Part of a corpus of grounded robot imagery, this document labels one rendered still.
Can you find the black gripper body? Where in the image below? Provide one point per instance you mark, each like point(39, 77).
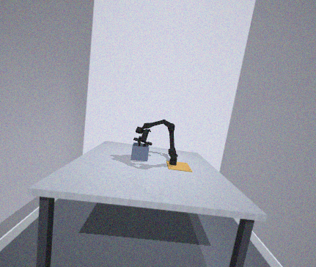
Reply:
point(143, 139)

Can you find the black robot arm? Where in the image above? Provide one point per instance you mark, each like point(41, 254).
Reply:
point(172, 151)

